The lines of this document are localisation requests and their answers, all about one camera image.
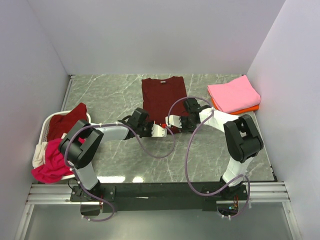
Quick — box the dark red t shirt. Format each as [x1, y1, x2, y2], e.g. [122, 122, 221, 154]
[141, 76, 189, 125]

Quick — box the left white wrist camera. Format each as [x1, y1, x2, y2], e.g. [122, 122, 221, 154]
[151, 123, 167, 138]

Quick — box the magenta t shirt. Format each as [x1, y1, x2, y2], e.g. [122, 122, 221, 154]
[31, 138, 74, 184]

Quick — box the folded orange t shirt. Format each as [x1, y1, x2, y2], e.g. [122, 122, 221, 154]
[211, 98, 260, 115]

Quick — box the cream t shirt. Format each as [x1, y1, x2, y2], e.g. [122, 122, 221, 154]
[32, 141, 49, 169]

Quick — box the aluminium rail frame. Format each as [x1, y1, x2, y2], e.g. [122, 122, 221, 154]
[13, 74, 305, 240]

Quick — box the folded pink t shirt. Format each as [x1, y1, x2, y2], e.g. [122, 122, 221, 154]
[207, 75, 261, 114]

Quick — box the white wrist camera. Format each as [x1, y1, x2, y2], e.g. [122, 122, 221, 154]
[151, 123, 167, 138]
[165, 115, 182, 129]

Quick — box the red t shirt in basket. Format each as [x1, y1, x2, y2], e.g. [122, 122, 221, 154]
[47, 102, 88, 141]

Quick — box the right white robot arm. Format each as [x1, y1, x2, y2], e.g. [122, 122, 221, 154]
[181, 97, 264, 200]

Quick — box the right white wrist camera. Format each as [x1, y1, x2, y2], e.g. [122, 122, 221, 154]
[165, 115, 182, 129]

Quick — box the black base beam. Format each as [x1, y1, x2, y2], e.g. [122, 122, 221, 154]
[70, 182, 248, 216]

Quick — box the white laundry basket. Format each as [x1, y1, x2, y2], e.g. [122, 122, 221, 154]
[38, 110, 91, 181]

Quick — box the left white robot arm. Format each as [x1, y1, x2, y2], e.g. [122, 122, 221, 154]
[58, 107, 154, 201]

